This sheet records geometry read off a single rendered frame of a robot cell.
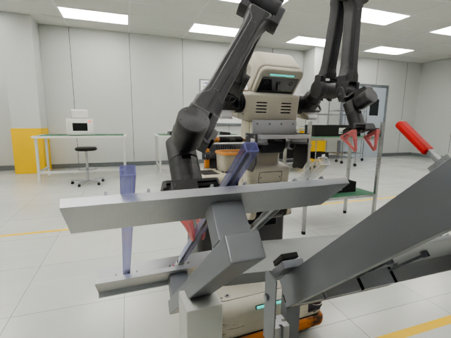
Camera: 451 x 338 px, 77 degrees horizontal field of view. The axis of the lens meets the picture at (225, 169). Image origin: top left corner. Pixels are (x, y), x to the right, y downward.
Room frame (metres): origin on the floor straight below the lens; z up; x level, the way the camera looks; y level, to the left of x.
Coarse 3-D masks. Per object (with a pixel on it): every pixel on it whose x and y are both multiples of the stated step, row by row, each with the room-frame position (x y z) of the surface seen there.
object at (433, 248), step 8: (432, 240) 0.58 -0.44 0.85; (440, 240) 0.58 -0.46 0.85; (448, 240) 0.60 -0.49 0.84; (416, 248) 0.59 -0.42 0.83; (424, 248) 0.61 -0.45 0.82; (432, 248) 0.63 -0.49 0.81; (440, 248) 0.66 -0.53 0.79; (448, 248) 0.69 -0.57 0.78; (400, 256) 0.62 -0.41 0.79; (408, 256) 0.65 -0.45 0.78; (416, 256) 0.68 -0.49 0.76; (424, 256) 0.63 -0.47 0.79; (432, 256) 0.74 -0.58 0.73; (392, 264) 0.70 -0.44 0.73
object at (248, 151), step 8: (248, 144) 0.28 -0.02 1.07; (256, 144) 0.28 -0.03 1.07; (240, 152) 0.28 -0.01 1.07; (248, 152) 0.27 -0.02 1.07; (256, 152) 0.28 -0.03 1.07; (240, 160) 0.28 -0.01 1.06; (248, 160) 0.29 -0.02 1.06; (232, 168) 0.30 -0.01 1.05; (240, 168) 0.30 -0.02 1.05; (224, 176) 0.32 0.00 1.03; (232, 176) 0.31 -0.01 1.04; (240, 176) 0.31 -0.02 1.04; (224, 184) 0.32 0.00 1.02; (232, 184) 0.32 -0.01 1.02; (200, 224) 0.42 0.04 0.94; (200, 232) 0.44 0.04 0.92; (184, 248) 0.52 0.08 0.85; (192, 248) 0.50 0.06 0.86; (184, 256) 0.54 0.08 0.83
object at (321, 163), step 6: (318, 162) 0.33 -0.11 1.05; (324, 162) 0.33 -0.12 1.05; (312, 168) 0.34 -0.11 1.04; (318, 168) 0.34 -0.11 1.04; (324, 168) 0.34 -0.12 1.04; (306, 174) 0.35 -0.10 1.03; (312, 174) 0.35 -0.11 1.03; (318, 174) 0.35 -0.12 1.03; (276, 210) 0.43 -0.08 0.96; (264, 216) 0.45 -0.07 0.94; (270, 216) 0.44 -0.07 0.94; (258, 222) 0.47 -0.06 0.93; (264, 222) 0.46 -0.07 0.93; (252, 228) 0.49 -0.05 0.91; (258, 228) 0.49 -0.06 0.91
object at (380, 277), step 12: (408, 264) 0.74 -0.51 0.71; (420, 264) 0.74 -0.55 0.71; (432, 264) 0.75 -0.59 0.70; (444, 264) 0.76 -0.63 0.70; (372, 276) 0.68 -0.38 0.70; (384, 276) 0.69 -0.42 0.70; (396, 276) 0.70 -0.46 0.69; (408, 276) 0.71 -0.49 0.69; (420, 276) 0.72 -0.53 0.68; (336, 288) 0.64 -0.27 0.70; (348, 288) 0.65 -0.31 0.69; (360, 288) 0.65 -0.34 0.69; (312, 300) 0.61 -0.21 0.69
